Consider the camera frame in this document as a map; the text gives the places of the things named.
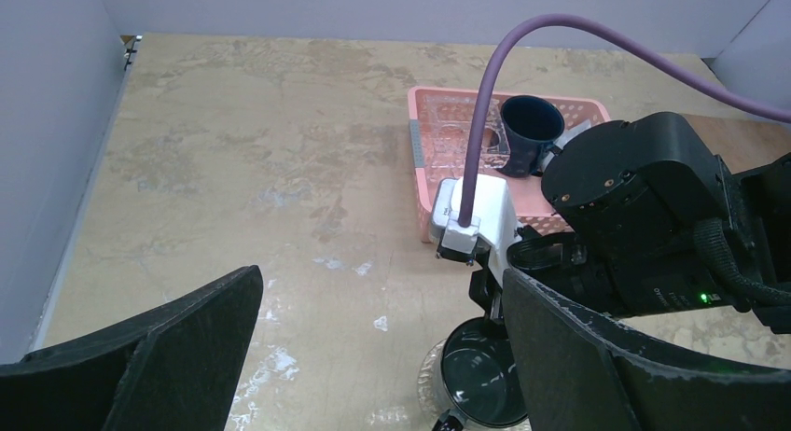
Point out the dark blue mug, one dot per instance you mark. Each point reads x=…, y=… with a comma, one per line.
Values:
x=532, y=125

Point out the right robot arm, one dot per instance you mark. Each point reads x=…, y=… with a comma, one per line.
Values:
x=658, y=223

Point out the clear textured oval tray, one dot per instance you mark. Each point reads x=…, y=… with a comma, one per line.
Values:
x=432, y=399

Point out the white toothpaste black cap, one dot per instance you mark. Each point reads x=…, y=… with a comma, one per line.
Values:
x=558, y=145

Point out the clear acrylic holder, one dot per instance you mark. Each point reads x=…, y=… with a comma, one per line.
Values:
x=444, y=118

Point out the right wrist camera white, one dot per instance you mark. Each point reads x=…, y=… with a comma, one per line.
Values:
x=493, y=226

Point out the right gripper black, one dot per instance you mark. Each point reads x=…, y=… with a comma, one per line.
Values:
x=565, y=263

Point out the pink plastic basket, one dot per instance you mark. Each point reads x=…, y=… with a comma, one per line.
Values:
x=531, y=208

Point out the dark green mug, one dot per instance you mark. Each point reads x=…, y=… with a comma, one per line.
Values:
x=476, y=384

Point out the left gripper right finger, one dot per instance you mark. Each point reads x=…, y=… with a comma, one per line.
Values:
x=580, y=370

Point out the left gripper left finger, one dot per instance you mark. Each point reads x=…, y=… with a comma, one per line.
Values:
x=175, y=367

